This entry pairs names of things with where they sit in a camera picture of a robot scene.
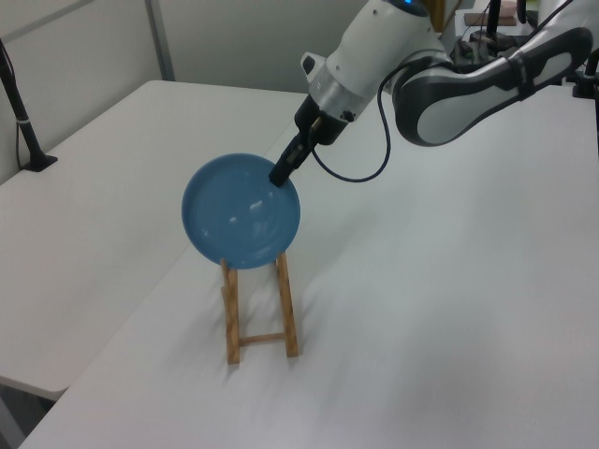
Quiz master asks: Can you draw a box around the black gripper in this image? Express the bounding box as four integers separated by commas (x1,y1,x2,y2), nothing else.
268,94,351,189

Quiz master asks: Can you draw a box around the blue round plate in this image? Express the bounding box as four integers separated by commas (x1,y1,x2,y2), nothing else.
181,152,302,271

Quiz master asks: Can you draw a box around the wooden plate rack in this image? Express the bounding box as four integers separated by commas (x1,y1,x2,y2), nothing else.
219,249,300,367

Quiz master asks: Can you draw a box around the black stand with base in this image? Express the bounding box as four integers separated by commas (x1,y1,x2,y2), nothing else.
469,0,509,47

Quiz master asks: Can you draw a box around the black pole with base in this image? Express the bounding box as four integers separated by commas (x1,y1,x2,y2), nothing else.
0,36,60,174

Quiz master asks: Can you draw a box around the dark gripper cable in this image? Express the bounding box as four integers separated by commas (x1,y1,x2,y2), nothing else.
309,62,414,184

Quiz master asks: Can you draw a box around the black arm strap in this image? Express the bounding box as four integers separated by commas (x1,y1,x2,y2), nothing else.
507,51,536,102

